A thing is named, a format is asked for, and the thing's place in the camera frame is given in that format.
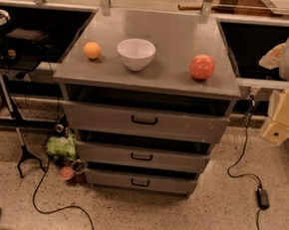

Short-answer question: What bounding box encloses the black floor cable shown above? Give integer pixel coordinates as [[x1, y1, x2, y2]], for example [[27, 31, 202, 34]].
[[30, 156, 102, 230], [221, 93, 287, 230]]

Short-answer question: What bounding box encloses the grey drawer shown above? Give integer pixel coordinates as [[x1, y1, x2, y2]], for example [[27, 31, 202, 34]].
[[63, 101, 229, 143], [77, 141, 209, 173], [84, 168, 197, 195]]

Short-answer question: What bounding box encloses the black grabber tool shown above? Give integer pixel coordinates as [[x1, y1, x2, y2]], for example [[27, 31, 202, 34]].
[[0, 71, 45, 178]]

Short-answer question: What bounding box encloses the red round can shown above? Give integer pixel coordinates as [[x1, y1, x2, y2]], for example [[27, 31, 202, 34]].
[[59, 166, 75, 181]]

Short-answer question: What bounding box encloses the white ceramic bowl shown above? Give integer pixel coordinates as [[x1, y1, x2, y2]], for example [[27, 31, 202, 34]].
[[117, 38, 155, 71]]

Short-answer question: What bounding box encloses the grey top drawer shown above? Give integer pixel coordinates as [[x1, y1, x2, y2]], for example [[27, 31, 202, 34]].
[[63, 101, 229, 143]]

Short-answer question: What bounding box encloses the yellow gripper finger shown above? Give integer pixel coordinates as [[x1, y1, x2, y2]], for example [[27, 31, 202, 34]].
[[262, 88, 289, 145]]

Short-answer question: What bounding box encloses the red apple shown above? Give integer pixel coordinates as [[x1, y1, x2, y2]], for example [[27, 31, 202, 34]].
[[189, 55, 215, 81]]

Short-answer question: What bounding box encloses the black floor cable left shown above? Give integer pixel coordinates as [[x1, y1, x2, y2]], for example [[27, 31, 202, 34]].
[[30, 156, 102, 230]]

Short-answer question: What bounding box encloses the small round tin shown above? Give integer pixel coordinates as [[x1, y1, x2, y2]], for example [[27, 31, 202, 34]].
[[72, 159, 86, 175]]

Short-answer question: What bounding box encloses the grey middle drawer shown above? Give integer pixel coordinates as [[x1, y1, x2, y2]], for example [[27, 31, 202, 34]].
[[77, 141, 209, 173]]

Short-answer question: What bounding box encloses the black floor cable right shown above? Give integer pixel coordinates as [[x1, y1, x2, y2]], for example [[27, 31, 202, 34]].
[[221, 93, 287, 230]]

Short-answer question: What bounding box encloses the black box on stand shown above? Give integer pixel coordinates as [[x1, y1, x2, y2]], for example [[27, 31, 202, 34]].
[[6, 28, 50, 50]]

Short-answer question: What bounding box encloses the small orange fruit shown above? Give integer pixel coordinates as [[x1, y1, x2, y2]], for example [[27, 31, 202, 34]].
[[84, 42, 102, 59]]

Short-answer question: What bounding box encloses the black power adapter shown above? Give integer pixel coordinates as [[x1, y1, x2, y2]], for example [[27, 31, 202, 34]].
[[256, 188, 269, 209]]

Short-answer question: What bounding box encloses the grey drawer cabinet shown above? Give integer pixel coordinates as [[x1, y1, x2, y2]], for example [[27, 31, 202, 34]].
[[44, 2, 249, 202]]

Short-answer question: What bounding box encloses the grey bottom drawer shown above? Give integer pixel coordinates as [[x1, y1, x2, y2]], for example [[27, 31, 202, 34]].
[[84, 168, 197, 195]]

